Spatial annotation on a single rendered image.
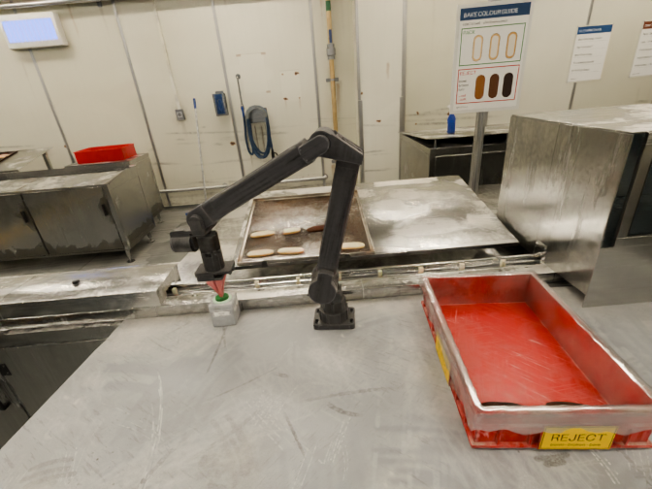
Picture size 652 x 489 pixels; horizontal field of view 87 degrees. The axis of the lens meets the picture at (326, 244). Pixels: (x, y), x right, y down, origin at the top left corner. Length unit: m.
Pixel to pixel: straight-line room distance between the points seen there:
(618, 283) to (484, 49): 1.18
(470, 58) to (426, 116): 3.07
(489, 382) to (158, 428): 0.73
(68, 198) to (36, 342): 2.49
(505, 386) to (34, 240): 4.01
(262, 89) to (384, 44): 1.55
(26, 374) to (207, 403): 0.86
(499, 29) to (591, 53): 3.95
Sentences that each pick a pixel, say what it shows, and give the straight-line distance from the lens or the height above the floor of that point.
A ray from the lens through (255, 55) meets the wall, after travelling 4.76.
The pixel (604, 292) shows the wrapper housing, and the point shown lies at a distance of 1.25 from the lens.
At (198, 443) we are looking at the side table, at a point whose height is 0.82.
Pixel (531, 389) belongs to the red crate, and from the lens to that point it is 0.92.
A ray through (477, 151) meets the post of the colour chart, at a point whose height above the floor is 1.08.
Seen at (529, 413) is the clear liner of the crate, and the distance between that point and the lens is 0.73.
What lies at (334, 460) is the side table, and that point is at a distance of 0.75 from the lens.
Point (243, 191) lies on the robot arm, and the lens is 0.88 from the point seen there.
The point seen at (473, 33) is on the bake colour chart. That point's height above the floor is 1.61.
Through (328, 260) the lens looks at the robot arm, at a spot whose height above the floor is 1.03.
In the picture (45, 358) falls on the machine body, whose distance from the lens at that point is 1.53.
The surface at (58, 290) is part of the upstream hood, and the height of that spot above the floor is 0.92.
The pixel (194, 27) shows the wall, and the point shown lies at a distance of 4.93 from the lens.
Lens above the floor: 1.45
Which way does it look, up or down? 25 degrees down
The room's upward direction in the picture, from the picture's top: 5 degrees counter-clockwise
